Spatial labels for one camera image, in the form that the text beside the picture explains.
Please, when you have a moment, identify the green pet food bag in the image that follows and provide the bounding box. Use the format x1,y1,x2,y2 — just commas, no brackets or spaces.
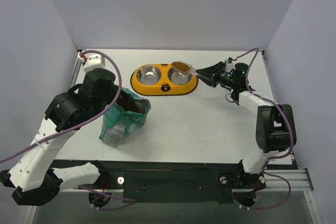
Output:
99,88,151,147

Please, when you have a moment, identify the clear plastic scoop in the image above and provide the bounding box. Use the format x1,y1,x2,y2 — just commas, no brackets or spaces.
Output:
171,61,197,76

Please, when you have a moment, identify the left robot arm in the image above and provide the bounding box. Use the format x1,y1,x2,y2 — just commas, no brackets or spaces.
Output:
1,68,123,206

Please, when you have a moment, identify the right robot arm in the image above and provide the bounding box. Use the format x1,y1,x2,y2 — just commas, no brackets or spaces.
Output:
194,61,297,187

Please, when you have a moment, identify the pet food kibble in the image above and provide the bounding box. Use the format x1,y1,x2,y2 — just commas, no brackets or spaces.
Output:
171,61,191,73

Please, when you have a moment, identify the left steel bowl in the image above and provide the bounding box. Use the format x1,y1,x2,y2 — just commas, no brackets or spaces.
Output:
136,65,162,86

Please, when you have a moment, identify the yellow double bowl feeder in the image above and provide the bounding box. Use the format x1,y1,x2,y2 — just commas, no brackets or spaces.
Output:
130,64,198,96

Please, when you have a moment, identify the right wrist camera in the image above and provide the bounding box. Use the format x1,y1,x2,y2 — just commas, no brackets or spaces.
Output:
224,57,237,65

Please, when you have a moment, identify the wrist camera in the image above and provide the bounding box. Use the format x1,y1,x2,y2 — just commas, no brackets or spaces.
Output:
77,53,105,73
224,57,237,65

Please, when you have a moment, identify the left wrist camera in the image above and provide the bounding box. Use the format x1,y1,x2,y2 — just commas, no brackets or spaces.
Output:
77,53,105,73

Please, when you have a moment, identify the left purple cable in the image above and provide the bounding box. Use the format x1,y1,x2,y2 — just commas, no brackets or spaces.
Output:
0,50,123,164

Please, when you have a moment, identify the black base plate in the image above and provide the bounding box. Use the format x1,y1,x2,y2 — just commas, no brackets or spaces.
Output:
51,159,300,205

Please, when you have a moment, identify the aluminium frame rail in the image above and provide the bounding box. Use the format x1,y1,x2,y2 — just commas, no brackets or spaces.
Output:
20,168,314,224

